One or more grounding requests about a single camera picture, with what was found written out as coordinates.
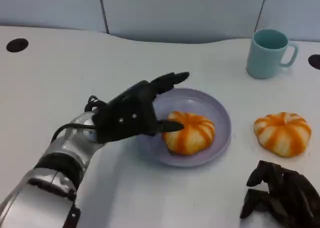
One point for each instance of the orange white toy bread roll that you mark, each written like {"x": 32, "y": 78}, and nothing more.
{"x": 282, "y": 135}
{"x": 190, "y": 135}

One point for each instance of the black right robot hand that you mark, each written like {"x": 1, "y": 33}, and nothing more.
{"x": 297, "y": 198}

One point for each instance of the grey-blue partition panel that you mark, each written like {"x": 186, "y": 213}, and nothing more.
{"x": 180, "y": 11}
{"x": 295, "y": 8}
{"x": 50, "y": 6}

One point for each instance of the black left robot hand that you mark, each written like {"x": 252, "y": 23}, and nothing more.
{"x": 135, "y": 95}

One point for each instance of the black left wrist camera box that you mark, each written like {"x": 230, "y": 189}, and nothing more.
{"x": 120, "y": 129}

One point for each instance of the lilac plate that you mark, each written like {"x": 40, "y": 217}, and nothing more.
{"x": 220, "y": 113}

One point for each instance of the pale green mug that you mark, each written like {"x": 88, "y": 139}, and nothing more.
{"x": 262, "y": 61}

